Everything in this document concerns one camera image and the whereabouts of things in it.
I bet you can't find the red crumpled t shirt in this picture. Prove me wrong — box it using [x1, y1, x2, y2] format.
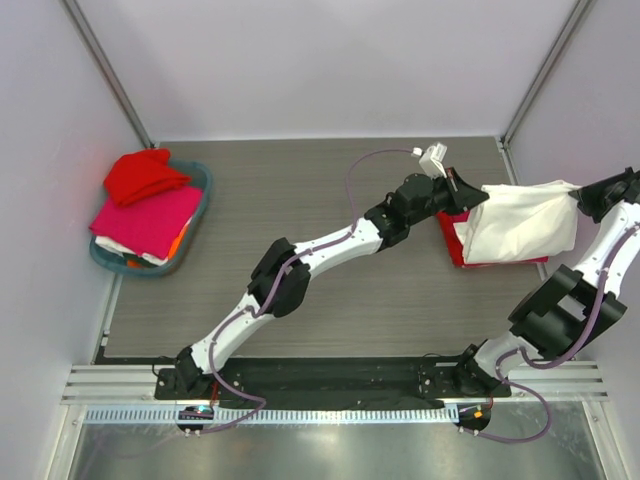
[103, 148, 191, 207]

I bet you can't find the orange t shirt in basket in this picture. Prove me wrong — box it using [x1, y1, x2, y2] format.
[124, 221, 191, 269]

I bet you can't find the teal plastic basket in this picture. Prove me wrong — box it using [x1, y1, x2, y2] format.
[89, 159, 214, 278]

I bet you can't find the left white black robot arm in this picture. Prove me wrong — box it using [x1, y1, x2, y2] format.
[174, 168, 489, 400]

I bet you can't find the aluminium frame post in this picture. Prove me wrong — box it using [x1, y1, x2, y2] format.
[499, 0, 596, 150]
[60, 0, 156, 148]

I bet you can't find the white printed t shirt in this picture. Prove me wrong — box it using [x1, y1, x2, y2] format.
[454, 180, 579, 265]

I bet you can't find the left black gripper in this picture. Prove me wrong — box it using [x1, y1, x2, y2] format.
[405, 167, 486, 227]

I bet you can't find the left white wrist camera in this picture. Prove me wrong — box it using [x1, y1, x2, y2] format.
[419, 142, 447, 178]

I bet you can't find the folded magenta t shirt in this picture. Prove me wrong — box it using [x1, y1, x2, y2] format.
[519, 256, 550, 264]

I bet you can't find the aluminium rail front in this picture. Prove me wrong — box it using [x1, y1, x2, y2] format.
[63, 361, 608, 403]

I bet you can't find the slotted cable duct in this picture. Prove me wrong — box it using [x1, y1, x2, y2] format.
[84, 404, 459, 427]

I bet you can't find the left aluminium frame post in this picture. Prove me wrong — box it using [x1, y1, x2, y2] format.
[60, 0, 156, 148]

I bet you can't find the right aluminium frame post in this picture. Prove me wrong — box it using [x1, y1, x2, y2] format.
[499, 0, 596, 150]

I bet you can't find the magenta t shirt in basket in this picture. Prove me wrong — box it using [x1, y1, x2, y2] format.
[89, 186, 200, 259]

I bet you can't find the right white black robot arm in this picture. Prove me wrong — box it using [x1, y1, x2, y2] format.
[450, 167, 639, 396]

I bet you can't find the folded red t shirt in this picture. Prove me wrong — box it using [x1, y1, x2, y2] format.
[436, 212, 521, 269]

